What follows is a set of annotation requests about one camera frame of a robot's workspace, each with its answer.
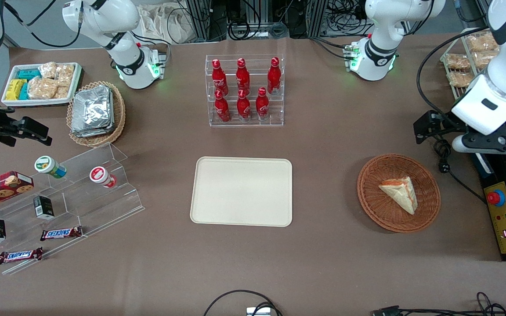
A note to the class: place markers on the aluminium frame post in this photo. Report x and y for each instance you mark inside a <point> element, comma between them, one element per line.
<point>319,17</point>
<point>200,19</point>

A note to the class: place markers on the red lid yogurt cup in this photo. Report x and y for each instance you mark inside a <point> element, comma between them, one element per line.
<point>101,176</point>

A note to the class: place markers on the clear acrylic bottle rack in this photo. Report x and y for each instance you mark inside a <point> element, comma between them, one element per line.
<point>275,116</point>

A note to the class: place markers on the triangular sandwich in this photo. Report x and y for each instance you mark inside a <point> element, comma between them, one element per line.
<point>401,193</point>

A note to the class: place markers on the black appliance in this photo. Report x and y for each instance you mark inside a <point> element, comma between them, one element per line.
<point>490,169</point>

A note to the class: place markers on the silver foil pack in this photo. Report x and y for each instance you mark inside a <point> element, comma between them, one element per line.
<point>103,132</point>
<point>92,107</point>

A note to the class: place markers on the yellow emergency stop panel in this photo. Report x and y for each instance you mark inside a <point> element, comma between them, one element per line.
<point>505,224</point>

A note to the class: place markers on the white rectangular snack tray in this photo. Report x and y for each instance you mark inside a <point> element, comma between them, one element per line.
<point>37,102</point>

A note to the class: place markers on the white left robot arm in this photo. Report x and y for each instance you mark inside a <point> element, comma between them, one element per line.
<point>376,26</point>

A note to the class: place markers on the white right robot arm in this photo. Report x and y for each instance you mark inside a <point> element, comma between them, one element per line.
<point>117,30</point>

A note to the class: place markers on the clear bagged pastry pack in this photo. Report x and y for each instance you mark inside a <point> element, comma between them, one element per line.
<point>483,59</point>
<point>459,79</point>
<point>481,42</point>
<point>457,61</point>

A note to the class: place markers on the yellow snack pack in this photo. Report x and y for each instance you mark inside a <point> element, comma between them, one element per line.
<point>15,89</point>

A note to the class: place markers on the Snickers chocolate bar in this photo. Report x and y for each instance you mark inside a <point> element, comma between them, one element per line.
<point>19,255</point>
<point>61,233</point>

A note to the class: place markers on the beige cloth bag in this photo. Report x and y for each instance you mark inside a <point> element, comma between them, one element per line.
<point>165,24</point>

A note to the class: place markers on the oval light wicker basket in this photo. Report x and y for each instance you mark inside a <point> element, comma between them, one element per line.
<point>119,114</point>

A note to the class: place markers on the round brown wicker basket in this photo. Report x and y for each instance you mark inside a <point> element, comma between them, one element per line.
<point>380,210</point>

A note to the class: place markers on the beige plastic tray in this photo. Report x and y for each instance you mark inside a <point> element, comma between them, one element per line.
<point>240,192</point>

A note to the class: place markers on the red cola bottle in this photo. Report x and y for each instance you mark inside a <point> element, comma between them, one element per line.
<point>273,77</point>
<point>242,75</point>
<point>222,107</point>
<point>219,78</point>
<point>243,106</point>
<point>262,105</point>

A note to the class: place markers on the clear acrylic step stand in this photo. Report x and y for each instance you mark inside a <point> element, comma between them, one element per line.
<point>86,206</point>

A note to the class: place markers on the green lid yogurt cup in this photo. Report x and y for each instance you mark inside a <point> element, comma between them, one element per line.
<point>48,166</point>

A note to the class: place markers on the clear rice cracker pack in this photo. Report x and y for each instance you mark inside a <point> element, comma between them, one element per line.
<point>62,92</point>
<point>65,74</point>
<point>48,70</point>
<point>42,88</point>

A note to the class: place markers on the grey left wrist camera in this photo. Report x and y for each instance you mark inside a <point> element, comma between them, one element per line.
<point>490,145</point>

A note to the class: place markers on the teal snack pack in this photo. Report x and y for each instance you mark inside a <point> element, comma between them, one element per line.
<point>29,74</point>
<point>24,91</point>

